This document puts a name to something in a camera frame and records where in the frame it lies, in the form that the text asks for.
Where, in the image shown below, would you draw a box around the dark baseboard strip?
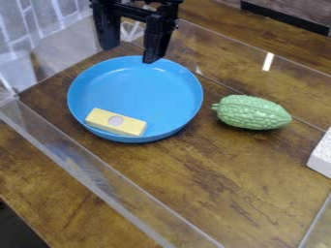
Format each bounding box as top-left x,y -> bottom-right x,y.
240,0 -> 331,37

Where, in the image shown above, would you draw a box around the green bitter gourd toy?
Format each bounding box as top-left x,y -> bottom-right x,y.
210,95 -> 292,130

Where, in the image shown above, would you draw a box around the blue round tray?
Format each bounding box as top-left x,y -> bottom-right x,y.
66,55 -> 202,143

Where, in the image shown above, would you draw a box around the white speckled foam block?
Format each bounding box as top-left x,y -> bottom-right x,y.
306,127 -> 331,179

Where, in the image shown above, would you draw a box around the yellow wooden block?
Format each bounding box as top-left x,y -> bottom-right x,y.
85,108 -> 146,137

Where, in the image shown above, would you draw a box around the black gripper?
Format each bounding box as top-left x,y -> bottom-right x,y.
89,0 -> 184,64

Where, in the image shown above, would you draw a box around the clear acrylic enclosure wall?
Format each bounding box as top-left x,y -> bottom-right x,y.
0,2 -> 331,248

